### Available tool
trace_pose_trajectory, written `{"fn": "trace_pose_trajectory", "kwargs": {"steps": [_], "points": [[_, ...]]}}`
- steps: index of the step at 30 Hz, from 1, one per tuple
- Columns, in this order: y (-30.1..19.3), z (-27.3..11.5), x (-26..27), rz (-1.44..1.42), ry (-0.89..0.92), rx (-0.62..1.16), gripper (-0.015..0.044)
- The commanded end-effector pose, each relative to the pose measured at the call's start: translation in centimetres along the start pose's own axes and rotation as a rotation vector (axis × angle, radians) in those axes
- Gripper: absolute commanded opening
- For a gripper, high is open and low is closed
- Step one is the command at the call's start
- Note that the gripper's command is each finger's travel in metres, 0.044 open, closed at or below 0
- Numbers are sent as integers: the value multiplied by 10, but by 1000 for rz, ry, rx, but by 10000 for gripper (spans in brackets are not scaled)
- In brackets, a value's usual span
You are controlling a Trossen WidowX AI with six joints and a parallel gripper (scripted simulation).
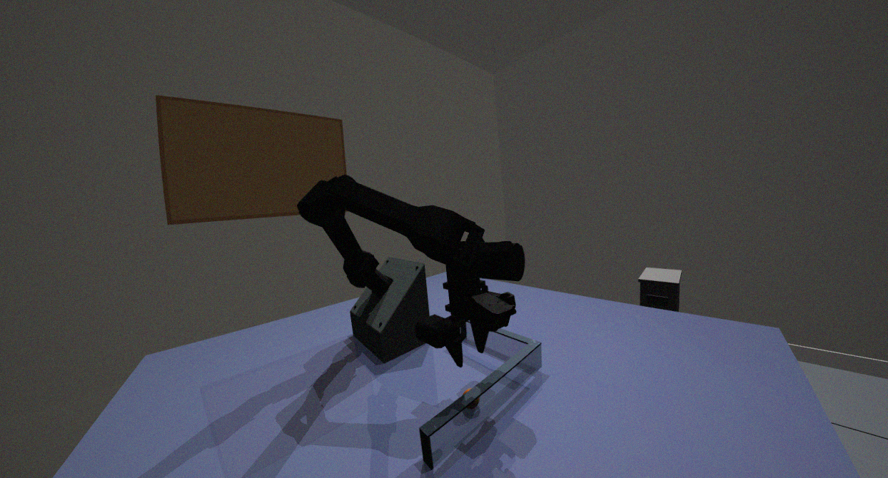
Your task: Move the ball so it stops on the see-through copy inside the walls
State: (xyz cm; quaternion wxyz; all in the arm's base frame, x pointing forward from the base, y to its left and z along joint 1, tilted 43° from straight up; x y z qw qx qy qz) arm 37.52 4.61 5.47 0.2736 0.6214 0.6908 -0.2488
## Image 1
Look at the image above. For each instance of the clear l-shaped low wall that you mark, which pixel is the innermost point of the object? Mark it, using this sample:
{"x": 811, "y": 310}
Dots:
{"x": 459, "y": 428}

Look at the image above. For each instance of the grey l-shaped low wall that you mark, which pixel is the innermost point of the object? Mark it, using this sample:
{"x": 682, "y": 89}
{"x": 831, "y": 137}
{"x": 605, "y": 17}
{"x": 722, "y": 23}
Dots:
{"x": 442, "y": 418}

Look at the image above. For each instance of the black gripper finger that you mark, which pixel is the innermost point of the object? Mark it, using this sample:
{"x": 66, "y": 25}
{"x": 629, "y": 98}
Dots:
{"x": 480, "y": 335}
{"x": 455, "y": 350}

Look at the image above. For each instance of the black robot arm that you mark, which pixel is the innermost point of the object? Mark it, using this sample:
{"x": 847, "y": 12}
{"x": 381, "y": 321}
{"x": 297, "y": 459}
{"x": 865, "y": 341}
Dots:
{"x": 432, "y": 230}

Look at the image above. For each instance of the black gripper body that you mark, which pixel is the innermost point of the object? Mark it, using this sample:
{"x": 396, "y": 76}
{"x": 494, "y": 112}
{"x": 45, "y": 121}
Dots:
{"x": 438, "y": 331}

